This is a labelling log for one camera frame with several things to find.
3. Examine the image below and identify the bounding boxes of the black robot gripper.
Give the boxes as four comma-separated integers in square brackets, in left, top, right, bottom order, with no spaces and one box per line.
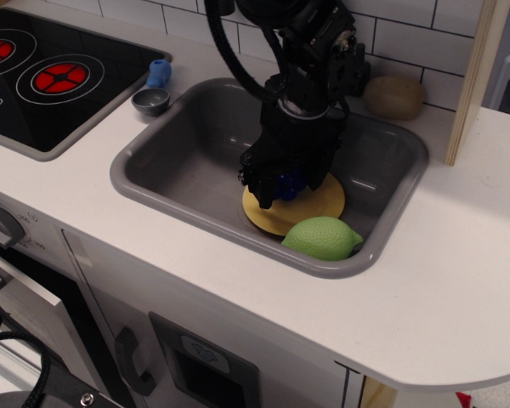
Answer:
[239,104,341,209]

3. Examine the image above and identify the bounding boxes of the blue toy blueberries cluster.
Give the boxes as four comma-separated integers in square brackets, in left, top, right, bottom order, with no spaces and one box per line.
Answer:
[274,167,307,201]

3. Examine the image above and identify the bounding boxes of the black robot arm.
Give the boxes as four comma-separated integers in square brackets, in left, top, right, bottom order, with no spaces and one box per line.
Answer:
[238,1,371,209]

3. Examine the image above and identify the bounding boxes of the yellow toy plate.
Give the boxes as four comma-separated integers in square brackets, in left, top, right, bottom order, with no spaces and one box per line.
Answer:
[241,173,346,236]

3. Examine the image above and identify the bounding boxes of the grey plastic sink basin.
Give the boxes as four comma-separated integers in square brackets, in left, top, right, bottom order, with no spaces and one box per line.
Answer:
[110,78,428,279]

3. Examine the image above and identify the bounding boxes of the green toy lime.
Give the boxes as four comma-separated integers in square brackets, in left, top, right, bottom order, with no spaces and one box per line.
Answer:
[281,216,364,261]

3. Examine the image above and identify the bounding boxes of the beige toy potato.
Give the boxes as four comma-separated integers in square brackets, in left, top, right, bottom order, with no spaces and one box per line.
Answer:
[362,76,426,121]

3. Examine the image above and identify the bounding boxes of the black toy stove top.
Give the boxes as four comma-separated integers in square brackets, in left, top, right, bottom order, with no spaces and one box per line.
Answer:
[0,8,172,162]

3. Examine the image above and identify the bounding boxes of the light wooden side panel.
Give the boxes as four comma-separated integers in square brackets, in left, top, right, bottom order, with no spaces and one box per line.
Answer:
[444,0,510,166]

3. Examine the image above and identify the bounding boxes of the white oven door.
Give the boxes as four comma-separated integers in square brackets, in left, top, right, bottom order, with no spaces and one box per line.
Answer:
[0,258,70,367]

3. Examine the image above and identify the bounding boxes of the grey oven knob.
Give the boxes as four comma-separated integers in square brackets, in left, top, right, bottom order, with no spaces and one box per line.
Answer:
[0,207,26,249]

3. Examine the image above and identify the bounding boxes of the grey spoon with blue handle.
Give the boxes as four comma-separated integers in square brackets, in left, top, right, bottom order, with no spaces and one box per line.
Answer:
[131,59,172,116]

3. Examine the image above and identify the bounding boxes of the grey cabinet door handle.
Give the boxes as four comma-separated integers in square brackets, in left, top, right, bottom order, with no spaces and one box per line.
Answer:
[114,327,156,397]

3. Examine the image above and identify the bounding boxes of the black braided foreground cable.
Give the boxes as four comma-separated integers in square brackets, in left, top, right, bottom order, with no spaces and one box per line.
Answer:
[0,331,53,408]

